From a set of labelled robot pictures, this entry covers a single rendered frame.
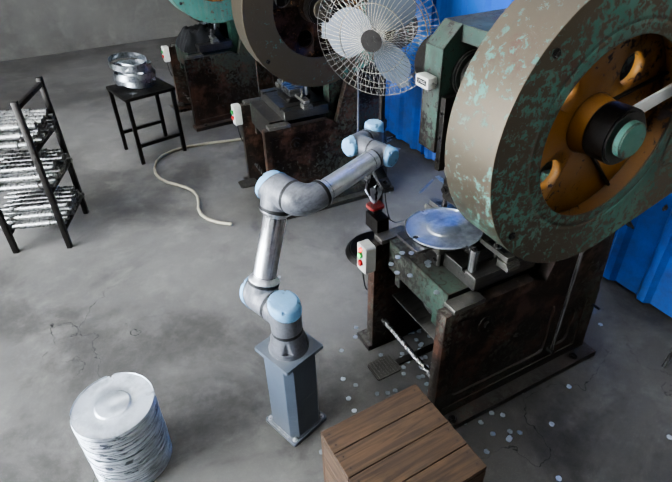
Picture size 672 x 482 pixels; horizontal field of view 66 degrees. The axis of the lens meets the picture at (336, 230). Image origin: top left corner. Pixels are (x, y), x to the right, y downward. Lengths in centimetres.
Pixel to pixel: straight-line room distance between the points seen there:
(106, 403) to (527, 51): 179
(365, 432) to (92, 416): 97
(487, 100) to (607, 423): 165
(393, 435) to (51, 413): 152
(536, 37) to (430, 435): 127
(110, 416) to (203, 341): 76
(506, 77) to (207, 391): 185
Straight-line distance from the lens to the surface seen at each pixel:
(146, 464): 224
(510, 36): 133
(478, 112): 131
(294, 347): 193
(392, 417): 193
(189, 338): 277
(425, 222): 206
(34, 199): 372
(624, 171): 186
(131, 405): 213
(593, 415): 258
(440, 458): 187
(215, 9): 456
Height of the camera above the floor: 192
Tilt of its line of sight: 35 degrees down
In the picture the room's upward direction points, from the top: 1 degrees counter-clockwise
